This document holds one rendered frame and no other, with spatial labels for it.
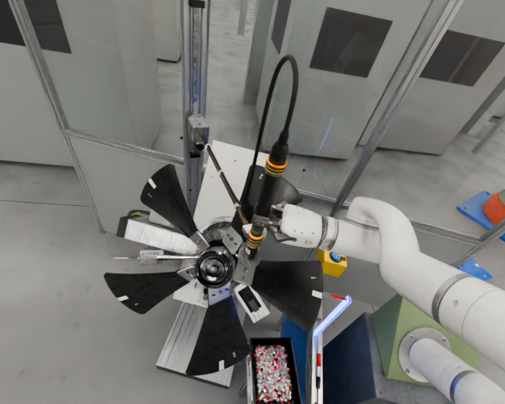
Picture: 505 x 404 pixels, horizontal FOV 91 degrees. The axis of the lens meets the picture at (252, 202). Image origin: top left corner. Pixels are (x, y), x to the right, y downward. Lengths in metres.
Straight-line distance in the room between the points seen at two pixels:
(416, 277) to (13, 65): 2.89
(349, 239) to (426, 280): 0.21
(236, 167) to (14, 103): 2.39
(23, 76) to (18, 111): 0.36
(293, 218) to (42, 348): 1.88
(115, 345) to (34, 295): 0.71
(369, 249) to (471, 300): 0.26
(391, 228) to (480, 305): 0.19
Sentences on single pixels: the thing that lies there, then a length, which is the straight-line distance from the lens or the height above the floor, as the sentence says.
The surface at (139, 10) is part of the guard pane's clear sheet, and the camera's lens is 1.36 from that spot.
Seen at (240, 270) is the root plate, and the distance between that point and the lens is 0.85.
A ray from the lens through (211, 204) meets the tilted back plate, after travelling 1.05.
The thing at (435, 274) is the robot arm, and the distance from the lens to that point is 0.50.
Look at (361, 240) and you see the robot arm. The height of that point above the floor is 1.48.
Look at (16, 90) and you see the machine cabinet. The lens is 3.00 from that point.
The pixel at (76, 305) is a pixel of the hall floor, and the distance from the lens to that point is 2.25.
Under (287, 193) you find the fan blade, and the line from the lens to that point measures 0.76.
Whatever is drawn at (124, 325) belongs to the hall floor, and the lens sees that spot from 2.09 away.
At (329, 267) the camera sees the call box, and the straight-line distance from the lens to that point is 1.15.
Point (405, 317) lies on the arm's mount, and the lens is 1.12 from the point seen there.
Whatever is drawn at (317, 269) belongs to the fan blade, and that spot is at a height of 1.21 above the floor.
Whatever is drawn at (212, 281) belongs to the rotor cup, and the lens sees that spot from 0.81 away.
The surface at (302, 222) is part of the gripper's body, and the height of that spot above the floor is 1.48.
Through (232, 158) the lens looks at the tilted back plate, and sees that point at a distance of 1.04.
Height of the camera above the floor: 1.91
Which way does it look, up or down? 43 degrees down
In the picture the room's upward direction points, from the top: 13 degrees clockwise
